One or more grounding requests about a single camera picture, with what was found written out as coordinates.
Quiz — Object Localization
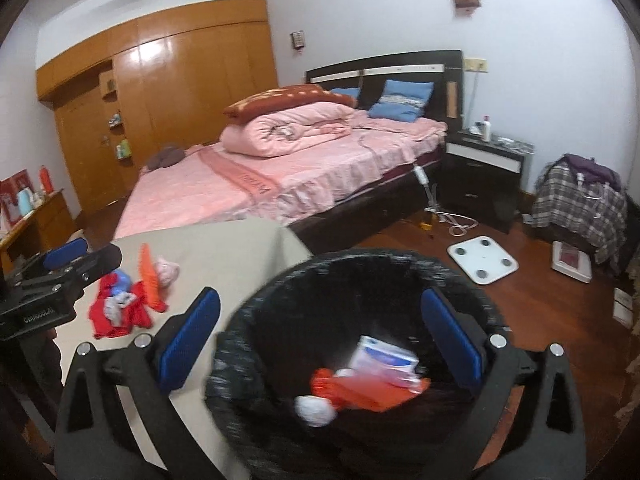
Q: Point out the wooden desk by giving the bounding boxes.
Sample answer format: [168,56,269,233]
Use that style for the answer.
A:
[1,191,77,274]

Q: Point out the folded pink quilt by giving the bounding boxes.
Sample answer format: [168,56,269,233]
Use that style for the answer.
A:
[220,102,355,158]

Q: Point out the grey slippers on bed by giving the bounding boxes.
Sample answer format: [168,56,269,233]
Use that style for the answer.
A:
[145,145,186,171]

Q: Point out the white bathroom scale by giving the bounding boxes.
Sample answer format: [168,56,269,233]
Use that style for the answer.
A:
[447,236,518,286]

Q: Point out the red thermos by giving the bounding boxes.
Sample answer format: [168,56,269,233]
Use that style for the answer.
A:
[39,166,54,195]

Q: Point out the light blue kettle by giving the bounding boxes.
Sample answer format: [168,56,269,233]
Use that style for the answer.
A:
[17,188,34,217]

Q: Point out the plaid cloth covered chair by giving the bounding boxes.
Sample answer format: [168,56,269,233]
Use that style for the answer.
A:
[530,154,627,266]

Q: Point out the red patterned blanket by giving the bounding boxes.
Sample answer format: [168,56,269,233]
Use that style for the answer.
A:
[222,84,357,125]

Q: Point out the black trash bin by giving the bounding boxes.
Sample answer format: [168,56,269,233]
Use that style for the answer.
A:
[205,249,506,479]

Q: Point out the red picture on desk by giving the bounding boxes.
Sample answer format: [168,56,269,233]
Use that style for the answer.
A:
[1,169,34,228]

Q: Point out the bed with pink sheet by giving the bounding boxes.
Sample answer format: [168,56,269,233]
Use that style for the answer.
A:
[115,50,463,252]

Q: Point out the red gloves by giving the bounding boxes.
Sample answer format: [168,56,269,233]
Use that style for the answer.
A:
[88,272,152,339]

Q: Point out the orange foam fruit net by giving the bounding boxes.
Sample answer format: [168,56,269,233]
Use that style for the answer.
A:
[139,244,167,312]

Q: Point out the white power cable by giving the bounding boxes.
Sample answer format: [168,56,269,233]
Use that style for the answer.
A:
[412,164,481,239]

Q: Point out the wooden wardrobe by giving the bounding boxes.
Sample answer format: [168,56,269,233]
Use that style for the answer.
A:
[36,0,278,214]

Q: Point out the blue white package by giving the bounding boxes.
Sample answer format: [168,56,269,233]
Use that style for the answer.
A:
[348,336,421,391]

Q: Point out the pink knotted sock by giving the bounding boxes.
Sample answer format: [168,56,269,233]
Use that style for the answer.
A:
[154,257,180,289]

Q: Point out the beige table cloth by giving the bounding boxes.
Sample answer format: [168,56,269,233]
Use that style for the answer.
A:
[54,218,311,479]

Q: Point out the white lotion bottle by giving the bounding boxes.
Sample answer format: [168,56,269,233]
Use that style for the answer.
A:
[480,115,491,142]

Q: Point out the blue pillow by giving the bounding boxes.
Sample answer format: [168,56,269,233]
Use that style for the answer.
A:
[368,79,435,122]

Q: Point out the blue plastic bag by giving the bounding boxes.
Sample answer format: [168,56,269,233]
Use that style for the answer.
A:
[110,270,134,306]

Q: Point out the black nightstand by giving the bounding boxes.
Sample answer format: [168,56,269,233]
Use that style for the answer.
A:
[437,131,535,233]

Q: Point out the wall thermostat box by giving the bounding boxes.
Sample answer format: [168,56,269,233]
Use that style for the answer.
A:
[291,30,306,50]

